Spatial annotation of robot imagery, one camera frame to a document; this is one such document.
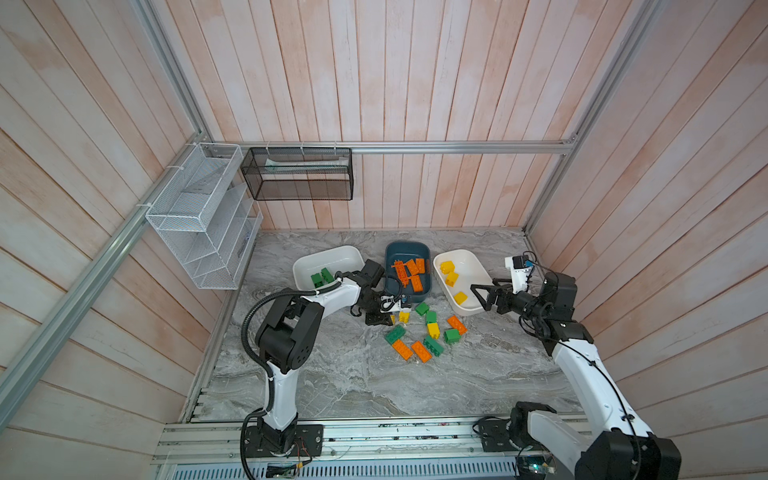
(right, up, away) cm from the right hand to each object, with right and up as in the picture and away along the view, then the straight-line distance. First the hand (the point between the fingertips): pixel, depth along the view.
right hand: (485, 283), depth 80 cm
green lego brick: (-48, +1, +24) cm, 54 cm away
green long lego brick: (-12, -20, +8) cm, 25 cm away
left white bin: (-51, +2, +24) cm, 57 cm away
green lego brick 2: (-50, -1, +21) cm, 55 cm away
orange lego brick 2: (-17, +3, +27) cm, 32 cm away
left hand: (-26, -12, +14) cm, 32 cm away
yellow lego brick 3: (-21, -12, +13) cm, 27 cm away
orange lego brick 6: (-4, -14, +14) cm, 20 cm away
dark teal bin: (-20, +9, +34) cm, 41 cm away
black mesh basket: (-57, +37, +24) cm, 72 cm away
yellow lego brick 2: (-2, -7, +18) cm, 19 cm away
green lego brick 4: (-14, -10, +18) cm, 25 cm away
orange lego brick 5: (-16, -21, +8) cm, 28 cm away
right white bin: (0, +2, +27) cm, 27 cm away
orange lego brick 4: (-22, -21, +9) cm, 31 cm away
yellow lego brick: (-4, +3, +28) cm, 28 cm away
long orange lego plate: (-21, +2, +26) cm, 33 cm away
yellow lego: (-3, 0, +25) cm, 25 cm away
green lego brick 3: (-6, -17, +11) cm, 21 cm away
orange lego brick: (-14, +5, +28) cm, 31 cm away
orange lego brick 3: (-16, -2, +24) cm, 29 cm away
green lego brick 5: (-12, -12, +16) cm, 23 cm away
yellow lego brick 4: (-12, -15, +10) cm, 22 cm away
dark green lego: (-24, -17, +11) cm, 31 cm away
